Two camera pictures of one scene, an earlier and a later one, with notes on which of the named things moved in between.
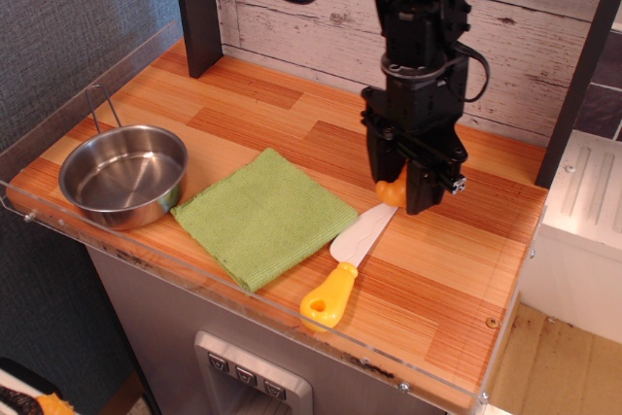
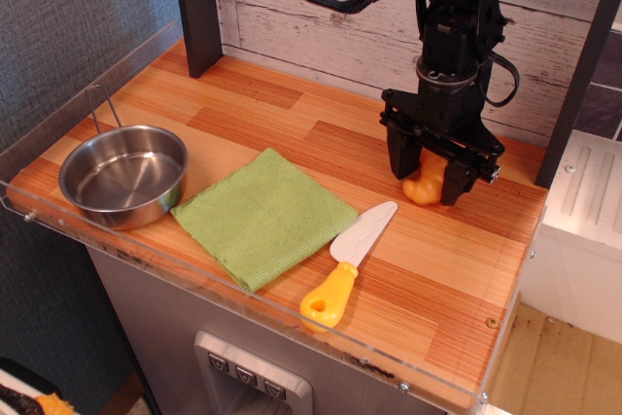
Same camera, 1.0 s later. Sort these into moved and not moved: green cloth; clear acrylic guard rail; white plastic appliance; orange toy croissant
Moved: orange toy croissant
Not moved: green cloth; white plastic appliance; clear acrylic guard rail
